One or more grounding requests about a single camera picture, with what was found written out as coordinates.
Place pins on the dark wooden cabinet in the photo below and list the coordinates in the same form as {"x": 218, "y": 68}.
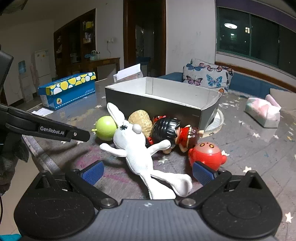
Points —
{"x": 74, "y": 41}

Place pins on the red round toy figure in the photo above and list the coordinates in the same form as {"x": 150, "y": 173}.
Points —
{"x": 207, "y": 156}

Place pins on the tan peanut toy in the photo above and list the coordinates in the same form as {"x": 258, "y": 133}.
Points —
{"x": 141, "y": 121}

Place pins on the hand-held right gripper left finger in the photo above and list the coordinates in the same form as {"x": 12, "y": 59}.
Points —
{"x": 93, "y": 172}

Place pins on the white floor rack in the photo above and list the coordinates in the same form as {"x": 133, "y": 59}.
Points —
{"x": 25, "y": 88}

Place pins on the beige cushion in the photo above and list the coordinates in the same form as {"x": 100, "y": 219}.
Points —
{"x": 283, "y": 97}

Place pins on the clear box with white paper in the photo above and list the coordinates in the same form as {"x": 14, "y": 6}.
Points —
{"x": 128, "y": 73}

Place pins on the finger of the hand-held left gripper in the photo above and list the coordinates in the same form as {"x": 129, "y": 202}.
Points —
{"x": 53, "y": 132}

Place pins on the black-haired doll figure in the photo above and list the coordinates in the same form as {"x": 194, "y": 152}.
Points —
{"x": 166, "y": 131}

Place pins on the wooden side table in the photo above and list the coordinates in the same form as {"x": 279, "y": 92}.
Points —
{"x": 101, "y": 64}

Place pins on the white paper sheet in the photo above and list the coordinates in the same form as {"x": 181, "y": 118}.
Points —
{"x": 41, "y": 112}

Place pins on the white rabbit plush toy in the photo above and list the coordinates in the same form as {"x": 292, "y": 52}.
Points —
{"x": 138, "y": 150}

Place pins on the butterfly print pillow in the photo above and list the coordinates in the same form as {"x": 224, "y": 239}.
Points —
{"x": 205, "y": 75}

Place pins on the white refrigerator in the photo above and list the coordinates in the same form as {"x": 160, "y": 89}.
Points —
{"x": 42, "y": 64}

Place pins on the round white disc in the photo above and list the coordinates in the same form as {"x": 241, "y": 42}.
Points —
{"x": 218, "y": 122}

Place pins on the grey cardboard box container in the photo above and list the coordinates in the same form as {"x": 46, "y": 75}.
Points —
{"x": 161, "y": 102}

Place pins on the pink and green tissue pack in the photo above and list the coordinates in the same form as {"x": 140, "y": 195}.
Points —
{"x": 263, "y": 112}

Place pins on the blue sofa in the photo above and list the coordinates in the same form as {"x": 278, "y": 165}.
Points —
{"x": 249, "y": 85}

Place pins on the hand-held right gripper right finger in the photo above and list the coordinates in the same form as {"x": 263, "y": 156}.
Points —
{"x": 203, "y": 174}

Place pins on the green framed window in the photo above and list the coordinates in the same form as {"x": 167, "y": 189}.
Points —
{"x": 254, "y": 37}

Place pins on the teal jar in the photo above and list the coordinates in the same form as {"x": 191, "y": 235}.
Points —
{"x": 93, "y": 55}

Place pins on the green round toy figure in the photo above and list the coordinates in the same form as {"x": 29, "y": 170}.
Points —
{"x": 105, "y": 127}

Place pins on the blue wall poster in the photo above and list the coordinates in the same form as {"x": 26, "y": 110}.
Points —
{"x": 22, "y": 67}

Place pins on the dark wooden door frame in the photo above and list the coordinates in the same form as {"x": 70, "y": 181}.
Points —
{"x": 144, "y": 34}

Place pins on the blue dotted tissue box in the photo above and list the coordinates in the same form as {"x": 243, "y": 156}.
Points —
{"x": 67, "y": 91}

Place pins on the person's left hand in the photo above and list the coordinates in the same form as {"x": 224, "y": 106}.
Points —
{"x": 10, "y": 157}

